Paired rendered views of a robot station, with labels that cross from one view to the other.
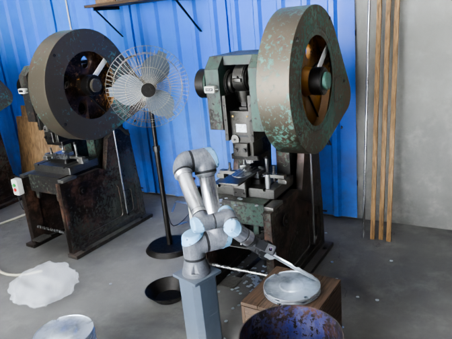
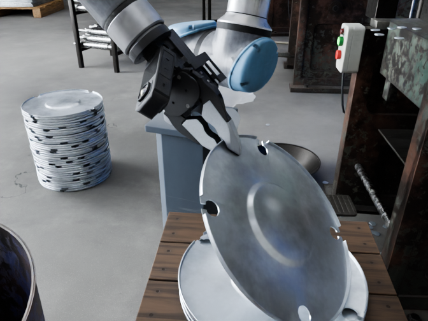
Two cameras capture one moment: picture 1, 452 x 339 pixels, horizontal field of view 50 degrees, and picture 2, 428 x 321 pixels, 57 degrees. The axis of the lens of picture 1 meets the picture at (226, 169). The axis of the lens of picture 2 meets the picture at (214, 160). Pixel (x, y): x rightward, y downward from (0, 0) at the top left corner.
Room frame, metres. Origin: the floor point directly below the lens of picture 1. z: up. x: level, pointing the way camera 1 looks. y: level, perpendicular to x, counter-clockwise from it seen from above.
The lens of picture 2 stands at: (1.87, -0.64, 0.84)
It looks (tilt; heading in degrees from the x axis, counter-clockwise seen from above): 29 degrees down; 61
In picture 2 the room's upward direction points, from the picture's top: straight up
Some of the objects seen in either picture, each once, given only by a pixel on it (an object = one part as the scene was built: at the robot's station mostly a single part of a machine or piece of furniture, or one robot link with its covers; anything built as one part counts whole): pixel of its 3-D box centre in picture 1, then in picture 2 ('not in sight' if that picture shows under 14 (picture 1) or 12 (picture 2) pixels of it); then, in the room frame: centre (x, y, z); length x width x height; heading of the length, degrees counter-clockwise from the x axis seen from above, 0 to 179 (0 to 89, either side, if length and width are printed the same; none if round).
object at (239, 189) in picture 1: (239, 186); not in sight; (2.82, -0.07, 0.72); 0.25 x 0.14 x 0.14; 148
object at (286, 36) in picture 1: (302, 79); not in sight; (2.88, -0.50, 1.33); 1.03 x 0.28 x 0.82; 148
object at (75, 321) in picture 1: (63, 332); (62, 102); (2.07, 0.88, 0.31); 0.29 x 0.29 x 0.01
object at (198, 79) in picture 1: (211, 85); not in sight; (3.11, 0.04, 1.31); 0.22 x 0.12 x 0.22; 148
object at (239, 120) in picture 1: (245, 130); not in sight; (2.93, -0.14, 1.04); 0.17 x 0.15 x 0.30; 148
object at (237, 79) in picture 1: (245, 92); not in sight; (2.96, -0.16, 1.27); 0.21 x 0.12 x 0.34; 148
